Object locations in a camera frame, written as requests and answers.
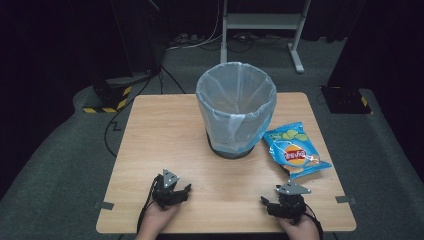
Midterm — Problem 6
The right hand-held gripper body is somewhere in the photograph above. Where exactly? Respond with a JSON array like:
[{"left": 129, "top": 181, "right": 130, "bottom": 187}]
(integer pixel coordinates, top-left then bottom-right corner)
[{"left": 266, "top": 180, "right": 313, "bottom": 224}]

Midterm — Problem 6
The black stand base yellow mark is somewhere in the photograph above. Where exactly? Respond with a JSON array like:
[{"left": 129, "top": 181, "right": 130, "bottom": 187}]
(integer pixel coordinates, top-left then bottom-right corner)
[{"left": 319, "top": 85, "right": 373, "bottom": 115}]

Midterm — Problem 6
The white metal stand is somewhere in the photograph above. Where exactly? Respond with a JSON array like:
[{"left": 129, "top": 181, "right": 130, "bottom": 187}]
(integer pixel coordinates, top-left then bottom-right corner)
[{"left": 219, "top": 0, "right": 313, "bottom": 75}]

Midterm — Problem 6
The white floor cable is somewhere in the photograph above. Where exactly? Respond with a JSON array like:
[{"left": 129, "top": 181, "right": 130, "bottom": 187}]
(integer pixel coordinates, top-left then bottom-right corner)
[{"left": 165, "top": 0, "right": 224, "bottom": 52}]

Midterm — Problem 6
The person's right hand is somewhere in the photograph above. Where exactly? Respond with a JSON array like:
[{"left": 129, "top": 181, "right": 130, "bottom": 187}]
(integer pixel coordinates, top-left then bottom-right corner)
[{"left": 275, "top": 213, "right": 322, "bottom": 240}]

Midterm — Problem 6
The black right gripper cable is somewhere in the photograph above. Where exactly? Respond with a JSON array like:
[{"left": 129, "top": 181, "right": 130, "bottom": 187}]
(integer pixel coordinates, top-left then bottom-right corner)
[{"left": 303, "top": 203, "right": 325, "bottom": 240}]

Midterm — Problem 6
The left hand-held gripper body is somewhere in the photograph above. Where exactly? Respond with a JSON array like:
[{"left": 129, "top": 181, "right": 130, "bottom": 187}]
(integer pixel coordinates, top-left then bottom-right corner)
[{"left": 151, "top": 168, "right": 188, "bottom": 210}]

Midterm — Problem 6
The black stand base striped edge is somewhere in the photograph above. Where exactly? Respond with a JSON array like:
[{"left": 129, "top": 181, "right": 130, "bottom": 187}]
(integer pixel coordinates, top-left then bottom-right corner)
[{"left": 82, "top": 75, "right": 134, "bottom": 114}]

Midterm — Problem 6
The trash bin with plastic liner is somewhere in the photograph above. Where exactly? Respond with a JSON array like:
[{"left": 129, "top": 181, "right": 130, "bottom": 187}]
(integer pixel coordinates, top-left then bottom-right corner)
[{"left": 195, "top": 61, "right": 278, "bottom": 155}]

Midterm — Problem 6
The grey tape piece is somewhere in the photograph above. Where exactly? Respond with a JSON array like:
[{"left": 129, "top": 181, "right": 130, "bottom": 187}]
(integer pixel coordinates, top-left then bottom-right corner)
[
  {"left": 93, "top": 200, "right": 115, "bottom": 211},
  {"left": 334, "top": 195, "right": 358, "bottom": 206}
]

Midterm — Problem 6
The blue chips bag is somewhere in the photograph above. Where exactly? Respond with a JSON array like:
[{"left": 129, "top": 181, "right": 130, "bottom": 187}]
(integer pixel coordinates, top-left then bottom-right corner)
[{"left": 262, "top": 121, "right": 333, "bottom": 181}]

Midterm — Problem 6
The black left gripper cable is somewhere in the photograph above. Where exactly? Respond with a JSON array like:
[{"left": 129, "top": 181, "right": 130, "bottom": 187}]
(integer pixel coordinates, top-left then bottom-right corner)
[{"left": 136, "top": 174, "right": 160, "bottom": 235}]

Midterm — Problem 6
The short black floor cable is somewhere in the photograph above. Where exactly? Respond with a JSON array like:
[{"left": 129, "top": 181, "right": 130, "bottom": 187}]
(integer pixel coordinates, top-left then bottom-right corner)
[{"left": 160, "top": 65, "right": 187, "bottom": 95}]

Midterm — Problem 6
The long black floor cable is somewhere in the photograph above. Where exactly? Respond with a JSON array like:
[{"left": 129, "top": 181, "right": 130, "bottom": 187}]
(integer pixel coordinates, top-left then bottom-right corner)
[{"left": 103, "top": 65, "right": 163, "bottom": 158}]

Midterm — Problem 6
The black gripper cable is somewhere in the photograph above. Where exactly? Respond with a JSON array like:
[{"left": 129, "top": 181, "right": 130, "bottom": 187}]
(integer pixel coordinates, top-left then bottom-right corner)
[
  {"left": 303, "top": 203, "right": 325, "bottom": 240},
  {"left": 136, "top": 174, "right": 160, "bottom": 235}
]

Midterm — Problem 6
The power strip with plugs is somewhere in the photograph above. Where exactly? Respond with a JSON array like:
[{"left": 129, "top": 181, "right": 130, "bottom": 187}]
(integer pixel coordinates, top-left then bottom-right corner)
[{"left": 169, "top": 32, "right": 206, "bottom": 47}]

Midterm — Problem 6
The black trash bin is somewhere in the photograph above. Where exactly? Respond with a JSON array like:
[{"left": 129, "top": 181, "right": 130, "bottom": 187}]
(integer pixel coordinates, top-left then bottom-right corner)
[{"left": 205, "top": 131, "right": 257, "bottom": 160}]

